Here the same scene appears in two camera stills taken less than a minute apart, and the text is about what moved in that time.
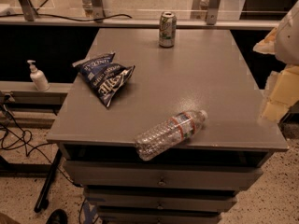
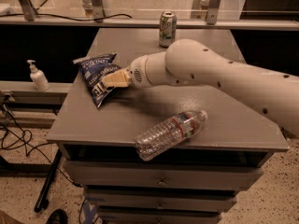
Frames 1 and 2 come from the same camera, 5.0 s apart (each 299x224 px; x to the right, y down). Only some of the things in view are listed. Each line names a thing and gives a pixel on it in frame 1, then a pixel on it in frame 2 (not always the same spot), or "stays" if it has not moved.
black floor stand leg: (42, 202) stays
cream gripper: (289, 36) → (137, 71)
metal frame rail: (92, 21) stays
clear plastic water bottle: (169, 134) stays
